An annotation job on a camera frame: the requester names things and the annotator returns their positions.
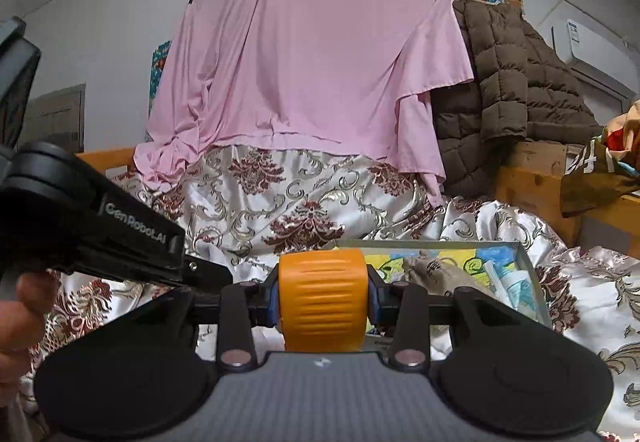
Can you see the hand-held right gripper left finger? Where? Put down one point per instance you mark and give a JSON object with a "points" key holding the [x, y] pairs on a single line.
{"points": [[272, 302]]}

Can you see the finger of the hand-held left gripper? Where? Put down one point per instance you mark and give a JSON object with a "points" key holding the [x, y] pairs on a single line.
{"points": [[207, 277]]}

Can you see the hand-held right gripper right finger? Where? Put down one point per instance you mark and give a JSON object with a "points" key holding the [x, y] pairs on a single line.
{"points": [[375, 302]]}

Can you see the orange ribbed elastic band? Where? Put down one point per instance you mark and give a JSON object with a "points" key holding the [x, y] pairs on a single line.
{"points": [[322, 297]]}

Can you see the metal tray with cartoon drawing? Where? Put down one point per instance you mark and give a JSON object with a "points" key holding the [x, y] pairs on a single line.
{"points": [[450, 262]]}

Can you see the white and teal mask packet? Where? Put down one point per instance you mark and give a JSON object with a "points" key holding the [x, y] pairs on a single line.
{"points": [[515, 289]]}

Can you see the person's left hand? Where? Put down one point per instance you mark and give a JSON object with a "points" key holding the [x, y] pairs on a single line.
{"points": [[30, 307]]}

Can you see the floral satin blanket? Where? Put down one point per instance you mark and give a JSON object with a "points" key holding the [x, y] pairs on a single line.
{"points": [[280, 202]]}

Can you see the cardboard box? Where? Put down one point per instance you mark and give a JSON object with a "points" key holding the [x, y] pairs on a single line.
{"points": [[545, 159]]}

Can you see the pink bed sheet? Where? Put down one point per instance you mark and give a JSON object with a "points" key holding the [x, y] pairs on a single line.
{"points": [[310, 61]]}

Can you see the brown quilted jacket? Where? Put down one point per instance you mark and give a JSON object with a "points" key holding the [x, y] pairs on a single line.
{"points": [[505, 71]]}

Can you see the white air conditioner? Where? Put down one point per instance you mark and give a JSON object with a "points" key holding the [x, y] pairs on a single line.
{"points": [[595, 44]]}

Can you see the grey wall panel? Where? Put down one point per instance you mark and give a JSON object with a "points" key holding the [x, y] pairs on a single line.
{"points": [[55, 116]]}

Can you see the colourful wall poster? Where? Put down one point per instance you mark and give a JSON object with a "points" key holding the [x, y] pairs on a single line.
{"points": [[159, 71]]}

